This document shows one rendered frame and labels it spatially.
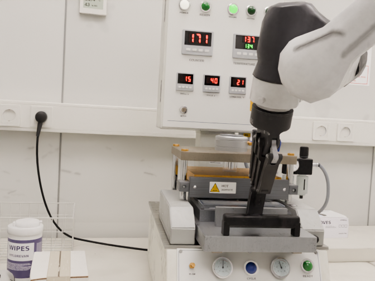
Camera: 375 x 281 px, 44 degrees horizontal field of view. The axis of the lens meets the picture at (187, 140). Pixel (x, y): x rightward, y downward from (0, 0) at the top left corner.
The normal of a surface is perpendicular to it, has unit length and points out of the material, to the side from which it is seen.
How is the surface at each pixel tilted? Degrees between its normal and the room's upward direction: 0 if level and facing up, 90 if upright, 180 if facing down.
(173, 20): 90
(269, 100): 108
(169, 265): 65
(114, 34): 90
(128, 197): 90
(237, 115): 90
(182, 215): 40
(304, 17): 100
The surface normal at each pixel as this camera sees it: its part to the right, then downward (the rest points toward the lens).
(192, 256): 0.16, -0.37
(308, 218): 0.14, -0.72
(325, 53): -0.34, 0.08
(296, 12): 0.15, 0.20
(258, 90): -0.84, 0.15
